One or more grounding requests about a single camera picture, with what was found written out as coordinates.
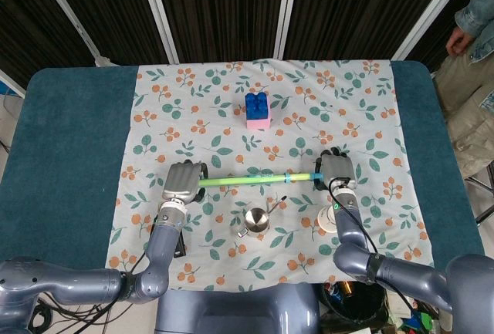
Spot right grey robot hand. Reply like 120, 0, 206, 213
313, 147, 358, 192

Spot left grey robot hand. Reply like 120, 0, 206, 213
161, 160, 210, 205

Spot green blue stick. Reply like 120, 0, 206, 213
198, 171, 323, 188

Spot white paper cup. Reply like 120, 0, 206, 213
316, 204, 340, 234

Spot floral print tablecloth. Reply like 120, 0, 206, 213
104, 58, 437, 292

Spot small steel pitcher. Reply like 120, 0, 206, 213
236, 194, 288, 239

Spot pink toy building block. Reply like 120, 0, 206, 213
245, 117, 271, 130

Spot teal table cover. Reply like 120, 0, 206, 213
0, 59, 486, 271

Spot black waste bin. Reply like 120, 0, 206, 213
322, 280, 387, 334

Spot blue-grey robot torso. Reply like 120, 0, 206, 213
154, 282, 322, 334

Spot person in denim jacket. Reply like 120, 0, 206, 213
432, 0, 494, 180

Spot white framed partition panel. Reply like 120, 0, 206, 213
137, 0, 302, 66

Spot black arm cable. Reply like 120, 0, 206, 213
328, 177, 380, 255

